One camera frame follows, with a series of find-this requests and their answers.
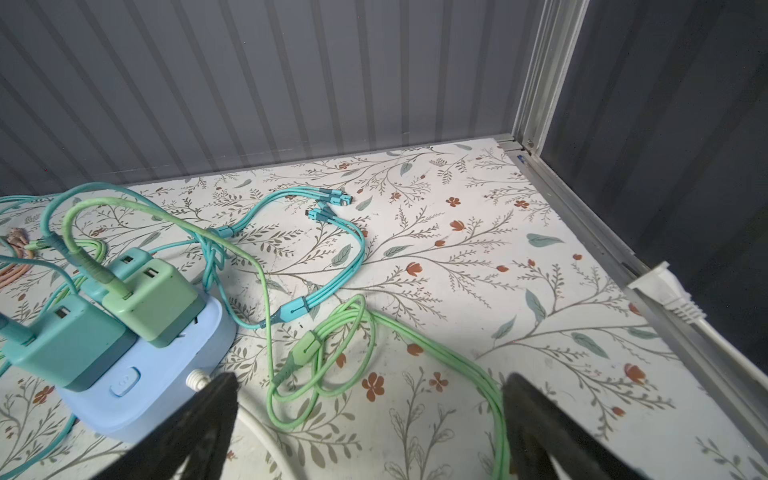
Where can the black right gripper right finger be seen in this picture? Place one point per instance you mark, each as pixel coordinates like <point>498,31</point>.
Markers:
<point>541,435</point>

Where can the teal USB charger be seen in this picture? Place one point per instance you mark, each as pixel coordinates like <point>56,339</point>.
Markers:
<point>71,345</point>

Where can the white power plug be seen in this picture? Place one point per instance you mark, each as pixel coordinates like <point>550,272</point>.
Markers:
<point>663,287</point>

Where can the blue power strip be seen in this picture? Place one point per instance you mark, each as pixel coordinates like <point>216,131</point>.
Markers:
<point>148,384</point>

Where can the green USB charger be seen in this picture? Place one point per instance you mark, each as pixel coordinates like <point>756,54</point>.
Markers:
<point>161,305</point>

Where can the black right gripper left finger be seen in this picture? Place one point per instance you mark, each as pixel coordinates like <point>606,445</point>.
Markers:
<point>194,441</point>

